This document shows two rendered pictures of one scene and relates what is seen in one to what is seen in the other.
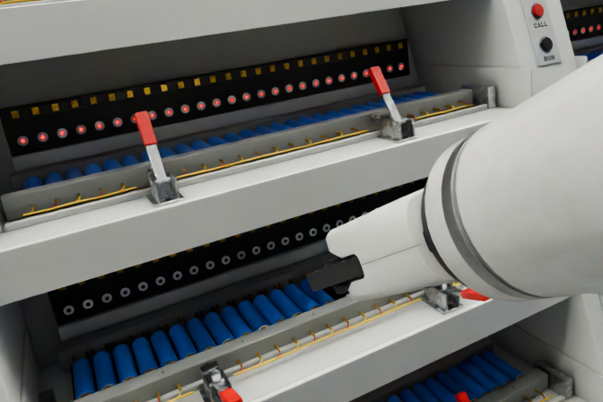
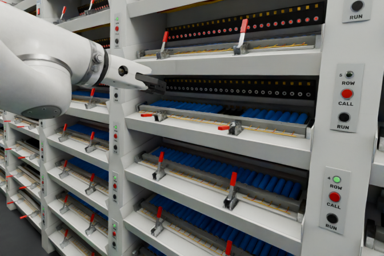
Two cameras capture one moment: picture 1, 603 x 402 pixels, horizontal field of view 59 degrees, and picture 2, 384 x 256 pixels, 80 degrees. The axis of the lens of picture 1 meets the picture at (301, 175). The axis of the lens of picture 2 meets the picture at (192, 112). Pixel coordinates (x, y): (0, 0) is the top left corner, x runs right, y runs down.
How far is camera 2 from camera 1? 0.60 m
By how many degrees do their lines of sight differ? 60
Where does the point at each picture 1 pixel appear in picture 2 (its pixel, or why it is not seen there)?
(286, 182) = (186, 61)
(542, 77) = (342, 31)
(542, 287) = not seen: hidden behind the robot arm
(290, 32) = (266, 0)
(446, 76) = not seen: hidden behind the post
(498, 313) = (253, 148)
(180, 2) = not seen: outside the picture
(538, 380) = (291, 203)
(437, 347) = (220, 144)
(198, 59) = (224, 13)
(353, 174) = (209, 64)
